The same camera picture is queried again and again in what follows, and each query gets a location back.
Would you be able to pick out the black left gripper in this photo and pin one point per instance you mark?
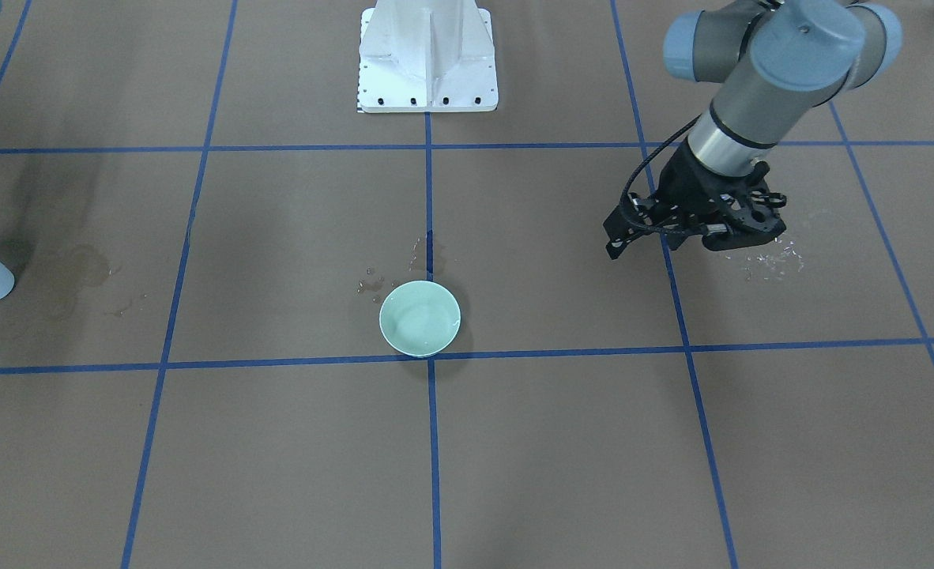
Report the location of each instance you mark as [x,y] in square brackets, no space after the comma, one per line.
[682,188]

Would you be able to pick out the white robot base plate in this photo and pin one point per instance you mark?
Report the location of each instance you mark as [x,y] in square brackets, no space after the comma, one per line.
[427,57]

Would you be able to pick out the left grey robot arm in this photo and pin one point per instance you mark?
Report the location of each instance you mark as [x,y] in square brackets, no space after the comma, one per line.
[773,62]

